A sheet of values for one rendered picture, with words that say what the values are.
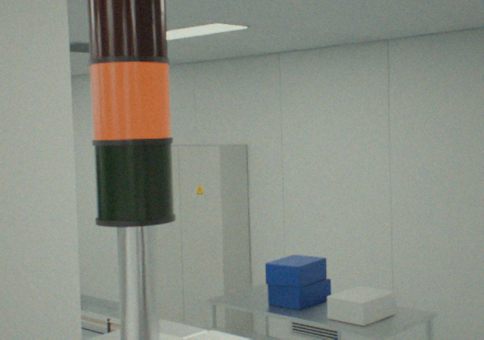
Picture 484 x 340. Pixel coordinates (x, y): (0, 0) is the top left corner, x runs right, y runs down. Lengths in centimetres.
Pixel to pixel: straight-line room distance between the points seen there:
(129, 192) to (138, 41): 9
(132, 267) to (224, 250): 692
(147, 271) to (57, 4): 173
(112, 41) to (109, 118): 5
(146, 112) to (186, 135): 777
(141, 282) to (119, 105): 11
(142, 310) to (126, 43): 17
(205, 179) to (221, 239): 63
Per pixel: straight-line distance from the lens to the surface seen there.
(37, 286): 212
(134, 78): 45
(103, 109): 46
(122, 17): 46
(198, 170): 750
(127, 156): 45
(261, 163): 747
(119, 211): 46
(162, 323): 62
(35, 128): 209
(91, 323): 526
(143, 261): 47
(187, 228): 771
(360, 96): 673
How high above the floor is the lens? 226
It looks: 3 degrees down
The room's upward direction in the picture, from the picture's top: 2 degrees counter-clockwise
